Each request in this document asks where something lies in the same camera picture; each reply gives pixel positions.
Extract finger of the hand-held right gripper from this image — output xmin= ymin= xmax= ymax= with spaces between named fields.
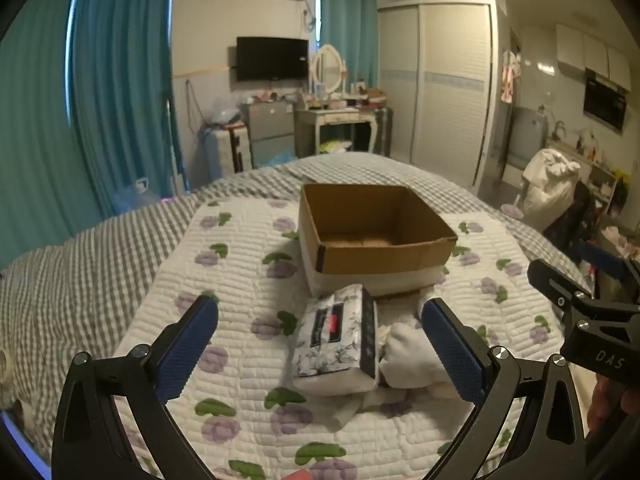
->
xmin=527 ymin=259 xmax=640 ymax=323
xmin=582 ymin=241 xmax=640 ymax=305

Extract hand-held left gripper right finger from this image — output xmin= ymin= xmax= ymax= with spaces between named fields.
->
xmin=421 ymin=297 xmax=587 ymax=480

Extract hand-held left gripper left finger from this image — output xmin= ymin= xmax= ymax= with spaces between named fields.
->
xmin=51 ymin=294 xmax=219 ymax=480

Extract white cloth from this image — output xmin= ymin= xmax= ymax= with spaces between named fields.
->
xmin=379 ymin=321 xmax=463 ymax=390

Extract white plastic bag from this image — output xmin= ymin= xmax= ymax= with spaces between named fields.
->
xmin=365 ymin=384 xmax=473 ymax=415

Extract brown cardboard box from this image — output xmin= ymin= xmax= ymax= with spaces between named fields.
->
xmin=297 ymin=183 xmax=459 ymax=298

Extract floral tissue pack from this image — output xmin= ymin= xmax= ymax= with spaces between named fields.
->
xmin=291 ymin=284 xmax=381 ymax=397

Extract person's right hand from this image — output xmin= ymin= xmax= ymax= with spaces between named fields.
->
xmin=587 ymin=375 xmax=636 ymax=433

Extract black chair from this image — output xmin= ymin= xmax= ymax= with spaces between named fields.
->
xmin=542 ymin=180 xmax=601 ymax=261

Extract floral quilted blanket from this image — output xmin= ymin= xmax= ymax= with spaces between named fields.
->
xmin=112 ymin=199 xmax=596 ymax=480

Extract white bundle of laundry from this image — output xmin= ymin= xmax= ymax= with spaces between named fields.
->
xmin=522 ymin=149 xmax=581 ymax=231

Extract kitchen counter with bottles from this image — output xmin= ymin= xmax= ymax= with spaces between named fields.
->
xmin=547 ymin=130 xmax=631 ymax=196

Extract grey washing machine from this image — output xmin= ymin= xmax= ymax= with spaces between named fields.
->
xmin=510 ymin=107 xmax=548 ymax=171

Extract black range hood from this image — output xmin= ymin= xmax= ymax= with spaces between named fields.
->
xmin=583 ymin=72 xmax=628 ymax=133

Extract clear water jug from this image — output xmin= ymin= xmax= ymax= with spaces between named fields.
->
xmin=112 ymin=177 xmax=161 ymax=216

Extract white pole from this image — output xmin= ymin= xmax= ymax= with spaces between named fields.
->
xmin=165 ymin=97 xmax=188 ymax=193

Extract white suitcase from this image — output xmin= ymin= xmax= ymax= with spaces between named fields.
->
xmin=215 ymin=127 xmax=253 ymax=178

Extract hanging clothes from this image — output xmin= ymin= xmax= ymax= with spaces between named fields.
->
xmin=501 ymin=50 xmax=522 ymax=103

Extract white louvred wardrobe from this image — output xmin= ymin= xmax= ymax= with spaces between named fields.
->
xmin=377 ymin=0 xmax=501 ymax=196

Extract grey mini fridge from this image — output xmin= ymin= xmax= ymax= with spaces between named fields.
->
xmin=242 ymin=101 xmax=296 ymax=170

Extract clear plastic bag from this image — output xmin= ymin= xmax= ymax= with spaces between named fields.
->
xmin=210 ymin=97 xmax=246 ymax=128

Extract wide teal curtain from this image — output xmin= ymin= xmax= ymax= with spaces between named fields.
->
xmin=0 ymin=0 xmax=76 ymax=271

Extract white dressing table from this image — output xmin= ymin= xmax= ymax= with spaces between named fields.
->
xmin=294 ymin=105 xmax=381 ymax=157

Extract group of cosmetics items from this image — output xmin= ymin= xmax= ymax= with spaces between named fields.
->
xmin=300 ymin=82 xmax=388 ymax=111

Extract white oval mirror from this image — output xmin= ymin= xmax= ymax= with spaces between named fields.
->
xmin=310 ymin=44 xmax=347 ymax=97

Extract narrow teal curtain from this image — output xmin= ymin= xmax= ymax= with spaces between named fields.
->
xmin=316 ymin=0 xmax=379 ymax=96

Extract white wall cabinets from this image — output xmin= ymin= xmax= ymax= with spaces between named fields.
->
xmin=556 ymin=24 xmax=632 ymax=92

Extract hanging wall cables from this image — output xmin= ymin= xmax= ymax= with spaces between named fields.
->
xmin=186 ymin=80 xmax=206 ymax=131

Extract black wall television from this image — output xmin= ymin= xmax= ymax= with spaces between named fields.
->
xmin=236 ymin=36 xmax=309 ymax=82

